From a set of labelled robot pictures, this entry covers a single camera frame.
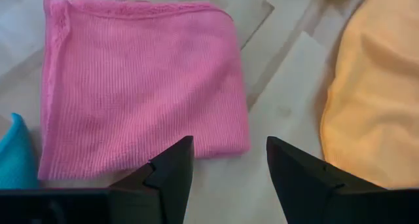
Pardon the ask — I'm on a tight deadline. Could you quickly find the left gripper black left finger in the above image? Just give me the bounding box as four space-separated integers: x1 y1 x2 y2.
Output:
0 136 195 224

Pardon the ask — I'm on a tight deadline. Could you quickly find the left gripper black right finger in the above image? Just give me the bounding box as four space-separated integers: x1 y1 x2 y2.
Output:
266 137 419 224

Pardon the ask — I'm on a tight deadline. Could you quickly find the orange microfiber towel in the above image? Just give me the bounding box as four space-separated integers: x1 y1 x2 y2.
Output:
319 0 419 189

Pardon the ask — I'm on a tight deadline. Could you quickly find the pink microfiber towel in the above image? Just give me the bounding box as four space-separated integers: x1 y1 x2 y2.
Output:
37 0 252 181

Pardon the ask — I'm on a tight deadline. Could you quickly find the teal microfiber towel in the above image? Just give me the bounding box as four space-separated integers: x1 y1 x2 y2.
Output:
0 112 41 189

